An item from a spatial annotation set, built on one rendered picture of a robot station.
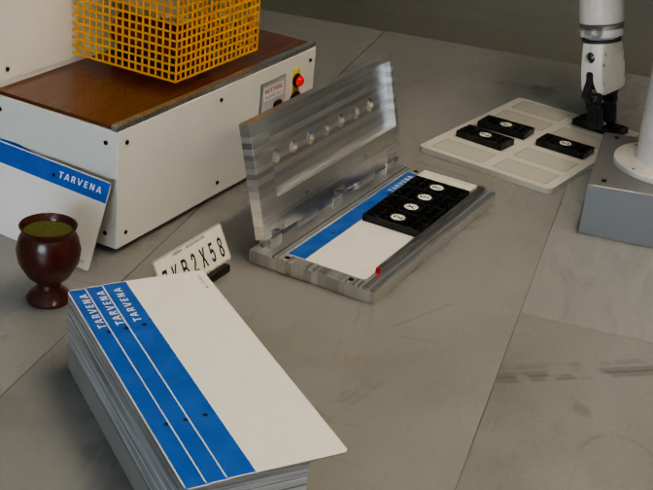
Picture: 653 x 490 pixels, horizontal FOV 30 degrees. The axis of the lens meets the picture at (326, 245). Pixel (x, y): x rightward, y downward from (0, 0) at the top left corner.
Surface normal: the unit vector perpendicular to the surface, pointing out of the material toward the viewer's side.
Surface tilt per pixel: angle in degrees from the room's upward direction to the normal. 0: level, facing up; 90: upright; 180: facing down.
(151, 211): 90
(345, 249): 0
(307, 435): 0
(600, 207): 90
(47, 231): 0
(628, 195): 90
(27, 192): 69
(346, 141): 77
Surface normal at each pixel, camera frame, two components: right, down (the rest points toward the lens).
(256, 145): 0.86, 0.07
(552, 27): -0.30, 0.40
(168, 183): 0.87, 0.29
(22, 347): 0.09, -0.89
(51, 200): -0.48, -0.02
